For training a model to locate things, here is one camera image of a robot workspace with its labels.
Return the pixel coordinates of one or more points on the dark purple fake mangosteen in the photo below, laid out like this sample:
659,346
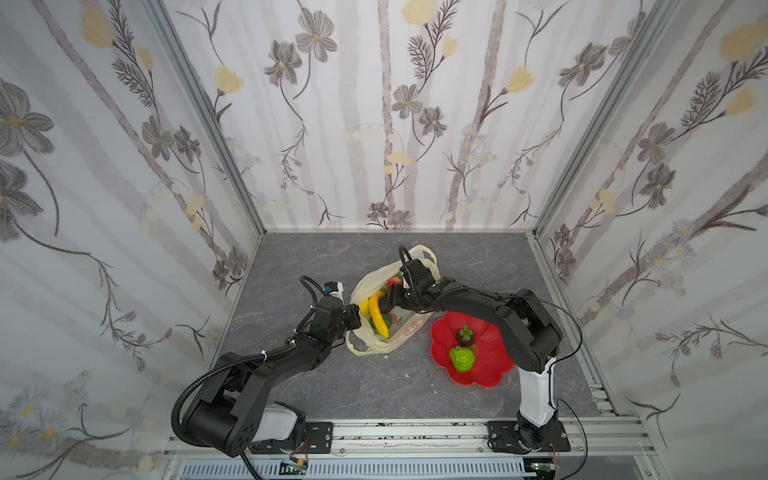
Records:
465,337

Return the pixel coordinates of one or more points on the red fake strawberry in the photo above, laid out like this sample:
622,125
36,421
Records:
393,281

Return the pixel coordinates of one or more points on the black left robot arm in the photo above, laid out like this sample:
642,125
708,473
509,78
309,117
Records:
223,408

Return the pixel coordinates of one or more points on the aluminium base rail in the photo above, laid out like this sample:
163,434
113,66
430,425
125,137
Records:
606,447

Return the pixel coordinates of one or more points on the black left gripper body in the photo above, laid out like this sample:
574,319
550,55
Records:
349,315

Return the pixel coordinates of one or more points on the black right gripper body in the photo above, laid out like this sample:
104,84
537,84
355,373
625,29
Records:
395,297

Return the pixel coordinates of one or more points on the aluminium frame post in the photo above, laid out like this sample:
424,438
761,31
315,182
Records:
193,88
630,68

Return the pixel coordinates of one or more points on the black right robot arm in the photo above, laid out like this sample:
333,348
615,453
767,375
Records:
482,335

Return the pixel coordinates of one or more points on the aluminium frame post right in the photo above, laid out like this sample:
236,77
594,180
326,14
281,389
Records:
630,68

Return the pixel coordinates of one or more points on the yellow fake banana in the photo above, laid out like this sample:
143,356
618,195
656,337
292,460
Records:
375,309

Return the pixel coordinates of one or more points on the pale yellow printed plastic bag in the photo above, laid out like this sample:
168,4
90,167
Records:
365,340

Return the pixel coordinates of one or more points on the aluminium frame post left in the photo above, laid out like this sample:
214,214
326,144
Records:
193,88

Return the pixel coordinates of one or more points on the bright green bumpy fake fruit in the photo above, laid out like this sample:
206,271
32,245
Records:
462,359

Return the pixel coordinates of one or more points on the red flower-shaped plastic plate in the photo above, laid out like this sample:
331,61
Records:
492,361

